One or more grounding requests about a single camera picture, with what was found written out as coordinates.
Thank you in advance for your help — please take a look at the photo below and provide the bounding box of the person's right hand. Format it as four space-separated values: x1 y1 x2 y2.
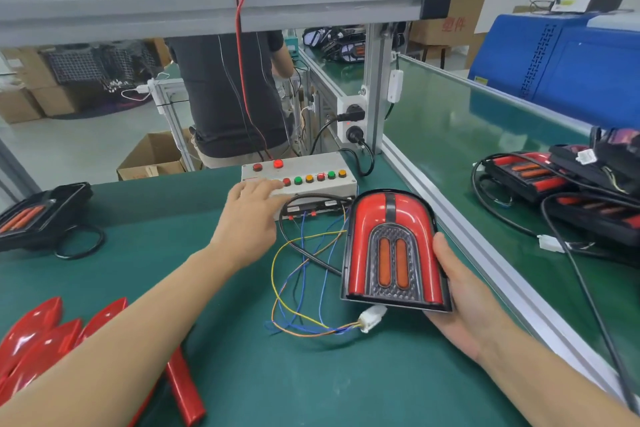
425 234 513 363

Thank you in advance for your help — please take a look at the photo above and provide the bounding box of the low open cardboard carton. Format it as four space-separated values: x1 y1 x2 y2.
117 131 189 181

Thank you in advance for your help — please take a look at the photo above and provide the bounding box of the white power strip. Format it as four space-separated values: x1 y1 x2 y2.
335 91 369 153

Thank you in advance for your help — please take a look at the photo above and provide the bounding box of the pile of black lamp housings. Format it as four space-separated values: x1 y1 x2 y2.
0 181 106 261

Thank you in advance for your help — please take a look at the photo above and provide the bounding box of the blue plastic crate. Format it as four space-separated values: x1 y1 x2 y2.
468 11 640 133

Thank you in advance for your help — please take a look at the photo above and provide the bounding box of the person's left hand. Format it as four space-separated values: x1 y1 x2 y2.
208 178 286 271

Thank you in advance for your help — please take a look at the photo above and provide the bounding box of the coloured wire harness with connector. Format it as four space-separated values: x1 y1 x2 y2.
268 209 388 340

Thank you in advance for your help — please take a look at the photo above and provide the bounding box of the large cardboard box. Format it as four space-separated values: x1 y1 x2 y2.
5 49 101 117

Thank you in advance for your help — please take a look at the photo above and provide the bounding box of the small cardboard box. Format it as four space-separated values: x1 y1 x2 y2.
0 89 43 125

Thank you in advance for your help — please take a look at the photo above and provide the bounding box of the pile of red lens covers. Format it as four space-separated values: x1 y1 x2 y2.
0 296 208 427

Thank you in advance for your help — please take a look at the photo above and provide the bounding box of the white switch box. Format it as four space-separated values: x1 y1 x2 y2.
387 69 404 105

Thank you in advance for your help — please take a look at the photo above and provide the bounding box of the beige test button box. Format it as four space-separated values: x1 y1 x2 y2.
240 151 358 218

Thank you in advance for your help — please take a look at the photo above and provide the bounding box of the person's left forearm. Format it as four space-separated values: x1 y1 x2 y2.
0 246 241 427

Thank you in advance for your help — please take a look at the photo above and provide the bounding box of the aluminium workstation frame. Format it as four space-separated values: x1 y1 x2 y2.
0 0 458 203

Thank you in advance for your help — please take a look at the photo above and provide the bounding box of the red power cable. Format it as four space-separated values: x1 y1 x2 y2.
234 0 271 157

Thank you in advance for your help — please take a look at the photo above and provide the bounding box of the white metal stand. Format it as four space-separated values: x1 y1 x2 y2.
148 76 196 173

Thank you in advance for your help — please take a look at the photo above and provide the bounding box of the black mesh basket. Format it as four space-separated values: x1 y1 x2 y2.
40 43 156 85

